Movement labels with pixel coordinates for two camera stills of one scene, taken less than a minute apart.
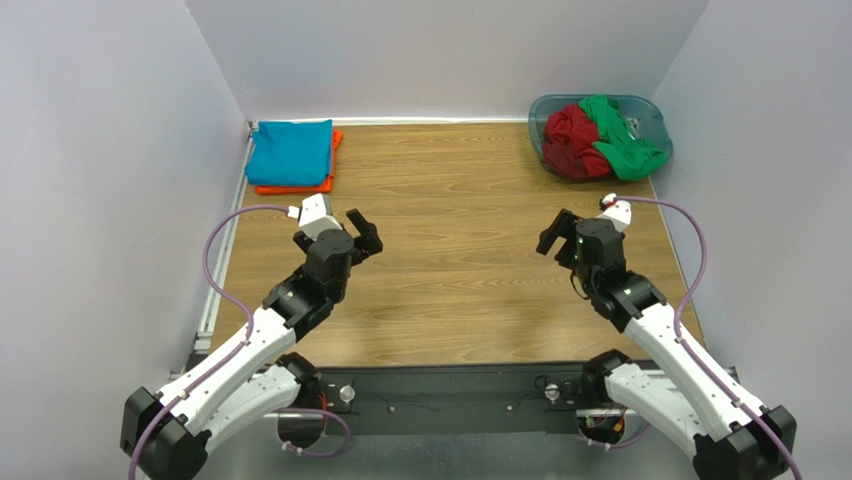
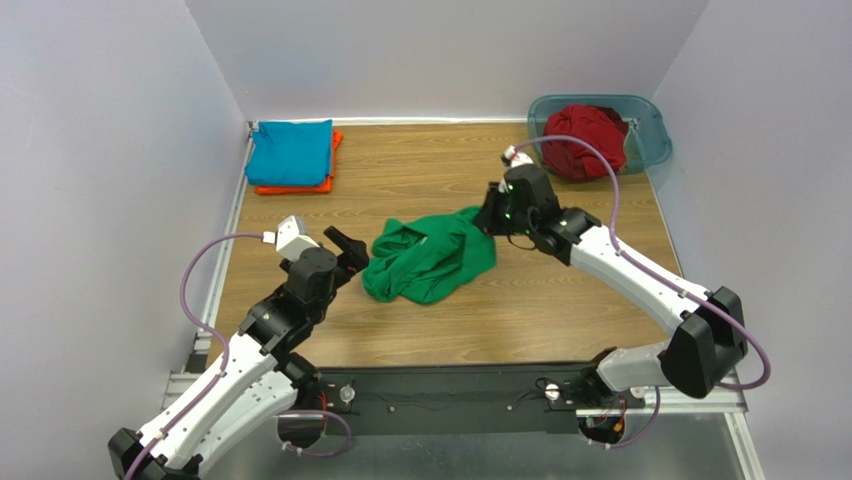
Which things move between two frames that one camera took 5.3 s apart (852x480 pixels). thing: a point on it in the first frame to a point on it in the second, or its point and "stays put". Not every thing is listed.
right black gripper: [562, 236] to [492, 210]
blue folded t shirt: [290, 154] stays put
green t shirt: [632, 157] to [430, 259]
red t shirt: [569, 136] stays put
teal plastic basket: [644, 114] stays put
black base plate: [382, 397] stays put
